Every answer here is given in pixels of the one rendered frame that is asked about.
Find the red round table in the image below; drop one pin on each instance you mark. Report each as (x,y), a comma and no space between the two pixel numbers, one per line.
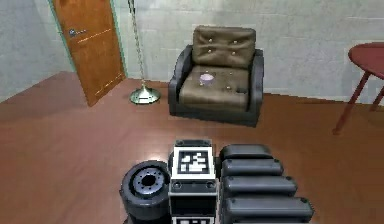
(363,73)

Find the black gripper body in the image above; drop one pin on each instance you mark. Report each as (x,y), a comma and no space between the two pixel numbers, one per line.
(146,190)

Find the pale purple bowl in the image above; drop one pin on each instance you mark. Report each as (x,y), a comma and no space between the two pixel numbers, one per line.
(206,77)

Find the brown wooden door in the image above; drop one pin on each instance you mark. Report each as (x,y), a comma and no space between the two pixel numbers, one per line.
(91,46)

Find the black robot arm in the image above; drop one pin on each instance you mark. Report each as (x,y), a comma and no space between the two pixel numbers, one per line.
(253,186)

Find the brown black armchair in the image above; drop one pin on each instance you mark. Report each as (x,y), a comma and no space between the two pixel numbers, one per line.
(218,80)

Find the silver floor lamp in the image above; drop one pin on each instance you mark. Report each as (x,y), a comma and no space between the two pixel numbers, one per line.
(144,90)

